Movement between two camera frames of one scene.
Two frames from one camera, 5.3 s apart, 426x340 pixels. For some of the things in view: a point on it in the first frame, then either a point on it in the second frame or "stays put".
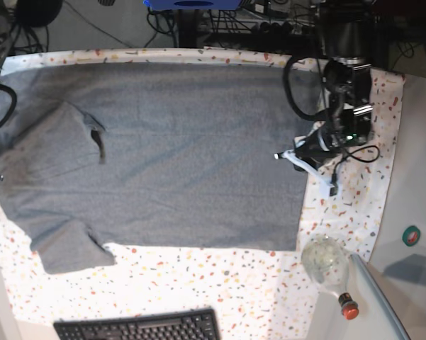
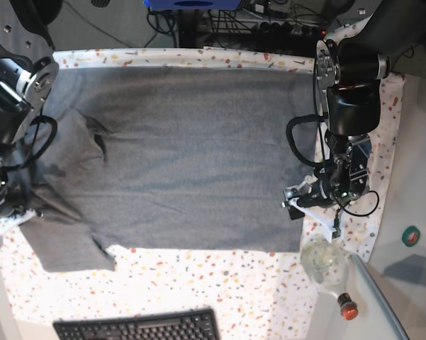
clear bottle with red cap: [325, 259] stays put
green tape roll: [410, 236] stays put
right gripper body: [312, 153] -> [291, 194]
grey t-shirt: [164, 155] stays put
